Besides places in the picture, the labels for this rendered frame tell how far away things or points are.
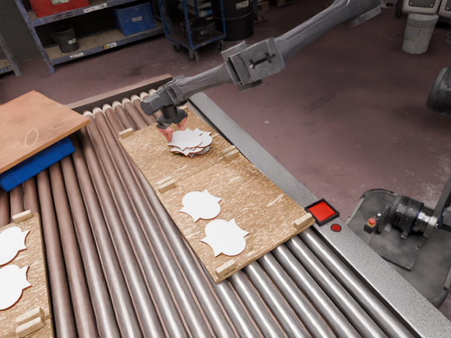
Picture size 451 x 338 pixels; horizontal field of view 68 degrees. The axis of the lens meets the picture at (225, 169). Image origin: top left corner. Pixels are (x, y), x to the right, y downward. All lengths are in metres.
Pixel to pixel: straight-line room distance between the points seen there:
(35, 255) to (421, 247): 1.67
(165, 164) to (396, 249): 1.22
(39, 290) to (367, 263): 0.89
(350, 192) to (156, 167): 1.56
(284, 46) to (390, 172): 1.99
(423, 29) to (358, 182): 2.32
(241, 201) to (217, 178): 0.15
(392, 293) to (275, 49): 0.65
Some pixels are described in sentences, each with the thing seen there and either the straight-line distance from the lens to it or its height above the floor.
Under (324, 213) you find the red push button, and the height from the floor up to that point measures 0.93.
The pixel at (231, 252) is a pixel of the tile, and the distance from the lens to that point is 0.96.
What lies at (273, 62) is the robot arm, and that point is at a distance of 0.80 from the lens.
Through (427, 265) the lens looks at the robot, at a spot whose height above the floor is 0.24.
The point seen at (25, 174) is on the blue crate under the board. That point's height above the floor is 0.95.
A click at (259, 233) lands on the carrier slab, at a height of 0.94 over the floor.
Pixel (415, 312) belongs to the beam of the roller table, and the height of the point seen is 0.92.
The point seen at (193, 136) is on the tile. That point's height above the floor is 0.99.
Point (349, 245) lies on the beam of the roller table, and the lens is 1.03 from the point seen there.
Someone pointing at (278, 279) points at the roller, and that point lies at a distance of 0.94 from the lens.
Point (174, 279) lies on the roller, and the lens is 0.97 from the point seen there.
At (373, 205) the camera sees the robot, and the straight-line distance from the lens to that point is 2.09.
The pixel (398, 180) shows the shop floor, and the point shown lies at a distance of 2.65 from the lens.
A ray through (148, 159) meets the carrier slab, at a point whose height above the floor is 0.94.
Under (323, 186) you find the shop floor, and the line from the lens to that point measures 2.49.
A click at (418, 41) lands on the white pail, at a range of 4.48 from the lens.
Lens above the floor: 1.73
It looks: 41 degrees down
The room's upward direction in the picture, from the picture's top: 8 degrees counter-clockwise
